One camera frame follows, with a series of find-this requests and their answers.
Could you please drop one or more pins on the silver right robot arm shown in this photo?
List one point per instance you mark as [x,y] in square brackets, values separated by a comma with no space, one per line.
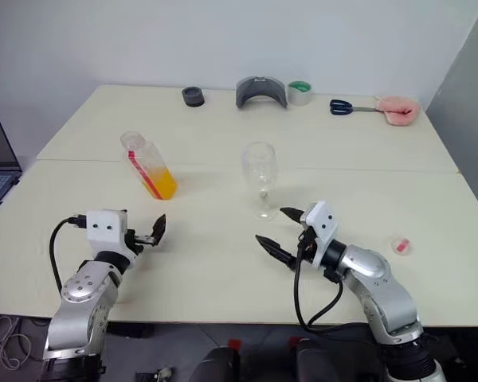
[382,294]

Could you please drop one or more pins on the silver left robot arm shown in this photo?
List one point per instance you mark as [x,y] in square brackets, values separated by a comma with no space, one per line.
[83,294]

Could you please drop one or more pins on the black round container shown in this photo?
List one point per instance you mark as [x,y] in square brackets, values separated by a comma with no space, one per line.
[193,97]

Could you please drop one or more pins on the small metal floor object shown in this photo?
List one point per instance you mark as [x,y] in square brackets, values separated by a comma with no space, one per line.
[161,374]

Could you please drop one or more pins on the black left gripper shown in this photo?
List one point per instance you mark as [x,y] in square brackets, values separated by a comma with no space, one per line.
[133,240]

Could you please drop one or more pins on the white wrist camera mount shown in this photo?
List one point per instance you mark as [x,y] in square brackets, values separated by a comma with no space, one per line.
[103,228]
[322,227]

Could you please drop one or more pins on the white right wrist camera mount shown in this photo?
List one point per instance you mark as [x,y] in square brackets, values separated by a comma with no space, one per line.
[322,227]

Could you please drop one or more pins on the pink fluffy cloth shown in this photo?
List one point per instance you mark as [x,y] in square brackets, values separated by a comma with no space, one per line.
[398,109]

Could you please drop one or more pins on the silver tape roll green core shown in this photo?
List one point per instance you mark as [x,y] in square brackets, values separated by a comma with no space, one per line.
[299,96]

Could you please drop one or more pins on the clear bottle with orange juice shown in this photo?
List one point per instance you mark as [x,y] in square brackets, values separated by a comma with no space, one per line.
[159,181]

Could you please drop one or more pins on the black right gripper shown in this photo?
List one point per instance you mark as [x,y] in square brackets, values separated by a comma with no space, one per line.
[306,244]

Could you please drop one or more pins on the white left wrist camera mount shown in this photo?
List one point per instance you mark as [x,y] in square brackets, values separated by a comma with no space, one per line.
[103,228]

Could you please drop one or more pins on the dark rounded shape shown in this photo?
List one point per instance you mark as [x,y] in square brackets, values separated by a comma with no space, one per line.
[318,360]
[217,364]

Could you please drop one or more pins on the clear bottle cap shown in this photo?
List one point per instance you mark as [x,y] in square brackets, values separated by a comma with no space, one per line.
[402,245]

